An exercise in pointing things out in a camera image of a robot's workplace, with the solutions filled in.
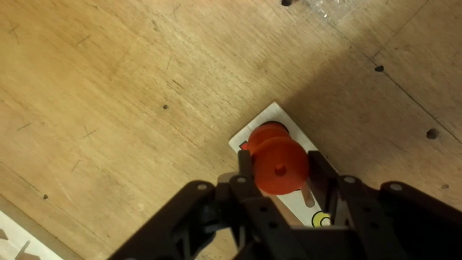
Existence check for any orange ring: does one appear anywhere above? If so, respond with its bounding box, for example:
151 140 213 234
252 136 310 196
239 120 293 153

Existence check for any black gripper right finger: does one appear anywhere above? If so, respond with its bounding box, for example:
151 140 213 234
306 149 462 260

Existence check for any white wooden peg board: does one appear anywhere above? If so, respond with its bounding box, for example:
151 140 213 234
226 100 349 228

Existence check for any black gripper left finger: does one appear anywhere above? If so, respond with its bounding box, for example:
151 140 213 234
106 149 290 260

